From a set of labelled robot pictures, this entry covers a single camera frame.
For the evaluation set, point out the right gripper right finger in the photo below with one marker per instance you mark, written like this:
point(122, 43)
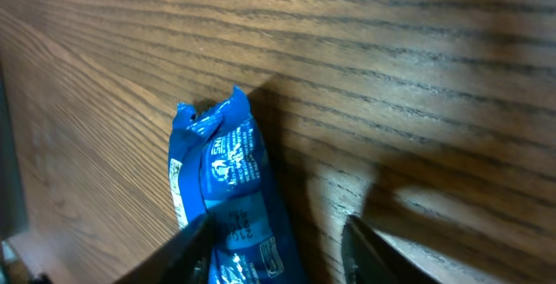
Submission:
point(368, 259)

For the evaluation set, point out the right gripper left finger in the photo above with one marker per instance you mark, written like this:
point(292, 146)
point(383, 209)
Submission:
point(184, 259)

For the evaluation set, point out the blue snack packet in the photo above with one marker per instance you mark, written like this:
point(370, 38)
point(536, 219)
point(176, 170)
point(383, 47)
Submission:
point(218, 163)

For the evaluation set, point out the grey plastic shopping basket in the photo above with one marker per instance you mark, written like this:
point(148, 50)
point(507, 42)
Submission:
point(14, 219)

